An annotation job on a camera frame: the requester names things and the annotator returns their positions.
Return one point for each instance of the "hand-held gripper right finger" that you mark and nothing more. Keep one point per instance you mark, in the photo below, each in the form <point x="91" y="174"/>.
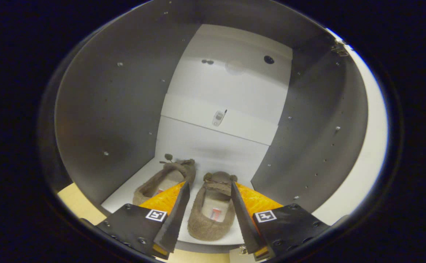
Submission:
<point x="289" y="226"/>

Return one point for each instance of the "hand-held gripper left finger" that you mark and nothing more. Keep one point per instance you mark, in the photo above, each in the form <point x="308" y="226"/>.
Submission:
<point x="136" y="223"/>

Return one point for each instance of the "brown plush shoe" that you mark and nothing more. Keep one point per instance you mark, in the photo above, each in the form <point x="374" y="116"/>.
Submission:
<point x="207" y="226"/>
<point x="154" y="184"/>

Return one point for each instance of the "gray shoe cabinet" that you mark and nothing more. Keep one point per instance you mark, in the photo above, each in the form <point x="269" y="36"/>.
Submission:
<point x="125" y="109"/>

